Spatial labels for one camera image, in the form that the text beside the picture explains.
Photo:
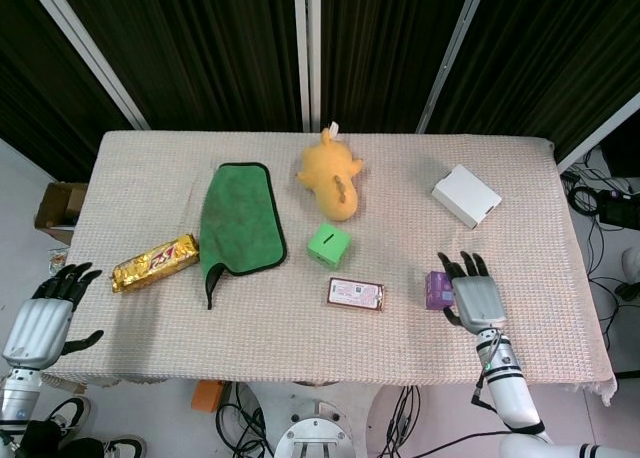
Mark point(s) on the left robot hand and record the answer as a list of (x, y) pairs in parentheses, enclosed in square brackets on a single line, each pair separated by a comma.
[(37, 323)]

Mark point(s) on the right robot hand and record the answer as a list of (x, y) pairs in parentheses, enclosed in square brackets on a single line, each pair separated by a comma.
[(477, 298)]

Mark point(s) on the purple small box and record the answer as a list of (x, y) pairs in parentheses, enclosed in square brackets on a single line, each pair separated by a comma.
[(437, 290)]

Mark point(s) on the robot base column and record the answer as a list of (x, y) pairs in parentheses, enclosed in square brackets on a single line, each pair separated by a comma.
[(320, 428)]

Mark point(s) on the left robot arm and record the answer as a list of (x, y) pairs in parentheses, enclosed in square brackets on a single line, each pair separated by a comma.
[(16, 398)]

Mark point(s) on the black and white sneaker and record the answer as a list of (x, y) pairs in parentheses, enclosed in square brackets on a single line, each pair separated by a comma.
[(70, 415), (122, 448)]

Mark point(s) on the beige woven tablecloth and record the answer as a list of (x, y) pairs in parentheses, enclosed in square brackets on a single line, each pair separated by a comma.
[(390, 348)]

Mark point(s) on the white cardboard box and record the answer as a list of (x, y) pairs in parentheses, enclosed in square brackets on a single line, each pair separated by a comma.
[(466, 195)]

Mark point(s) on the brown cardboard box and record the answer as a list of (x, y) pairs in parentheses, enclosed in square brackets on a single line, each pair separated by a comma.
[(57, 205)]

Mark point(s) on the brown snack packet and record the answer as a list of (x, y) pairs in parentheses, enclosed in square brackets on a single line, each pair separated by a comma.
[(355, 294)]

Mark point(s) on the gold foil snack pack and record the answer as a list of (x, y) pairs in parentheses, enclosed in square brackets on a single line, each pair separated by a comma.
[(152, 268)]

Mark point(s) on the green cube box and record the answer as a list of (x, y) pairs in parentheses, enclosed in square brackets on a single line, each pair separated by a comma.
[(329, 247)]

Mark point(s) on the orange box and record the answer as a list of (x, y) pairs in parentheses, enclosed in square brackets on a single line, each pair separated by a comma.
[(206, 396)]

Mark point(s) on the yellow plush toy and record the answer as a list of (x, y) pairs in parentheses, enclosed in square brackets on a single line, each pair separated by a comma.
[(334, 180)]

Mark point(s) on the green microfiber cloth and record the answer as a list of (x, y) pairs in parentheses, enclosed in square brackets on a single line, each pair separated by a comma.
[(243, 218)]

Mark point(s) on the white folding screen frame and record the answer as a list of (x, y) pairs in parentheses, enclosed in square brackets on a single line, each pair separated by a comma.
[(310, 53)]

